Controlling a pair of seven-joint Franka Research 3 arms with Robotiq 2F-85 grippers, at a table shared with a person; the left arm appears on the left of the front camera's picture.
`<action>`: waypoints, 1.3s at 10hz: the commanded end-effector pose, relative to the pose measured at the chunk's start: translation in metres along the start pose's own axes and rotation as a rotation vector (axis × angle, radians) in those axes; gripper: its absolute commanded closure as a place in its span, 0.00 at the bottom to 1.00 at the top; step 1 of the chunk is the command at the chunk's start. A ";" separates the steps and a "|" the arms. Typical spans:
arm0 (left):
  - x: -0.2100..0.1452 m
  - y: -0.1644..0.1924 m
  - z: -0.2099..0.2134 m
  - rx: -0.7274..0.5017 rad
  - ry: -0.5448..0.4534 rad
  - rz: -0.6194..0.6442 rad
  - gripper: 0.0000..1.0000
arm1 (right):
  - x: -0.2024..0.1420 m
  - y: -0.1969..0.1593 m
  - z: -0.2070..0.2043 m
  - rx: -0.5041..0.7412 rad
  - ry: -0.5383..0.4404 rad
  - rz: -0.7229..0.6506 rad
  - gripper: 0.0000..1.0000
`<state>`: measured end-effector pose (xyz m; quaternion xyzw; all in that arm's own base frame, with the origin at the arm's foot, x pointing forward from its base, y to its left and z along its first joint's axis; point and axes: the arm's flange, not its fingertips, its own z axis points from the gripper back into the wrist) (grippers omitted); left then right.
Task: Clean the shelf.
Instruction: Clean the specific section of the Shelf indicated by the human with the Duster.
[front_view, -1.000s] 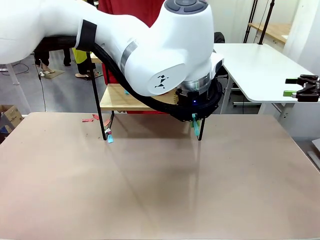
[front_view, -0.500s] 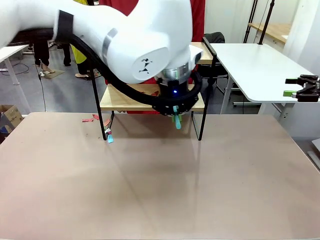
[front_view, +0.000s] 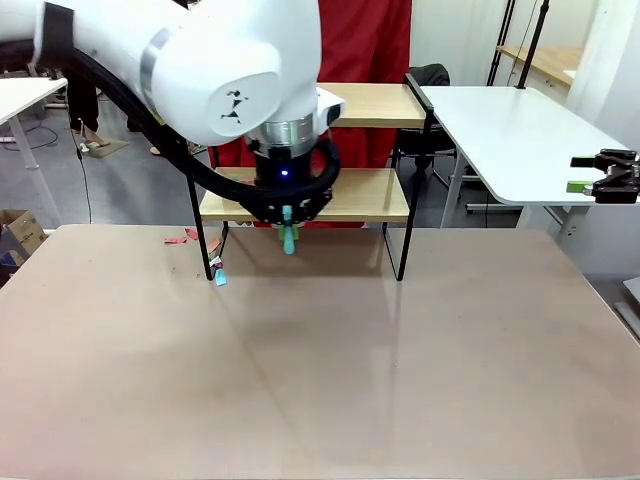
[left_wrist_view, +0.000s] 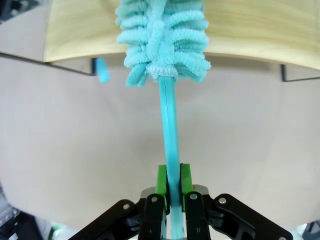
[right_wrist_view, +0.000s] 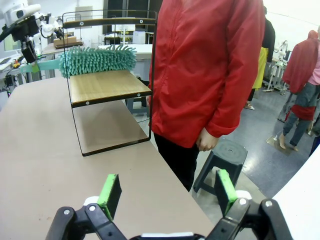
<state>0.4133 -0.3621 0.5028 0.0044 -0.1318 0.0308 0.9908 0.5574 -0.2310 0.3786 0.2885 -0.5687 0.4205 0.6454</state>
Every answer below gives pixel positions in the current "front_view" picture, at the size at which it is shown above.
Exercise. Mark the teal microfiber duster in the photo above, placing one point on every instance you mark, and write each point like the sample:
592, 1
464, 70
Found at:
289, 247

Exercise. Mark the black office chair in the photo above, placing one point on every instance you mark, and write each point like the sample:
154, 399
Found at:
437, 77

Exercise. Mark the beige floor mat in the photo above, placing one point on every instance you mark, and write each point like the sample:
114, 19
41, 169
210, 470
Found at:
112, 147

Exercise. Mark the wooden top desk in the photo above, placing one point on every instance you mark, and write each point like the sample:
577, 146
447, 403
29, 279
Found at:
550, 57

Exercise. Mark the person in red jacket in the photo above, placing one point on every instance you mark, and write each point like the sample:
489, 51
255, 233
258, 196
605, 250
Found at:
365, 45

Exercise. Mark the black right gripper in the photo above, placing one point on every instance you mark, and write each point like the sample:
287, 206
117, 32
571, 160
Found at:
620, 187

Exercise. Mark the person in dark clothes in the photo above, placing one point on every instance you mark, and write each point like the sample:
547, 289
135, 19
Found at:
82, 100

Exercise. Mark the black metal rod stand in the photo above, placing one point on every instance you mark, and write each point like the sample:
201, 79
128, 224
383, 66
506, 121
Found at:
501, 45

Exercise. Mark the two-tier wooden black-frame shelf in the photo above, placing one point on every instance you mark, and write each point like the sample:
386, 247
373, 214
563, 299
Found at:
380, 200

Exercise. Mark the black tripod stand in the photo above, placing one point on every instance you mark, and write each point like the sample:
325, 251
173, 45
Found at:
531, 50

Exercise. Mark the small magenta paper scrap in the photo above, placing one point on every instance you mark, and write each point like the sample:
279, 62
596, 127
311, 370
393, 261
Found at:
217, 262

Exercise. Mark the red paper scrap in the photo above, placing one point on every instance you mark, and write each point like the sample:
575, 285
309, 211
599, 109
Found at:
192, 233

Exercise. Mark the teal paper strip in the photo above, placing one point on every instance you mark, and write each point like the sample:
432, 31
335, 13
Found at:
220, 280

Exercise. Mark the white rounded side table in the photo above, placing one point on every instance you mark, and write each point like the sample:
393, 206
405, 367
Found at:
500, 140

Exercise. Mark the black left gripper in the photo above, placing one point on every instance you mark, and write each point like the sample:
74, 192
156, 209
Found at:
282, 165

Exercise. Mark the white curtain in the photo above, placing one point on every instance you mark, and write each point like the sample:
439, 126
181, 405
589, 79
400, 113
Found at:
610, 60

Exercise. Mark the white rectangular desk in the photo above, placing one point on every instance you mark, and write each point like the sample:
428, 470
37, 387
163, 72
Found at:
25, 95

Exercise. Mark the cardboard box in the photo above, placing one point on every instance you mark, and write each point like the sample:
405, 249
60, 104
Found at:
25, 230

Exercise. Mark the red long paper strip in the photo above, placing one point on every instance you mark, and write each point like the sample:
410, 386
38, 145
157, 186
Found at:
175, 240

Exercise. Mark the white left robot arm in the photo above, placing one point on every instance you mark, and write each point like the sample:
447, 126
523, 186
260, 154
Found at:
200, 60

